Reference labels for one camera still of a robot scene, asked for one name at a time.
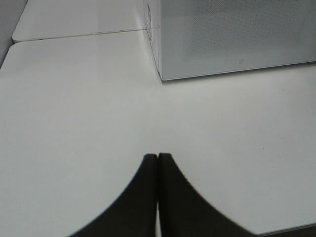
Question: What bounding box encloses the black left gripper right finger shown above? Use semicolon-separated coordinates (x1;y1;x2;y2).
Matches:
158;153;254;237

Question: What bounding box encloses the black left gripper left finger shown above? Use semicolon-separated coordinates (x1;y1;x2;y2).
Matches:
72;154;158;237

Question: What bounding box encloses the white microwave oven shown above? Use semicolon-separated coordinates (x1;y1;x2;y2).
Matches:
142;0;316;82

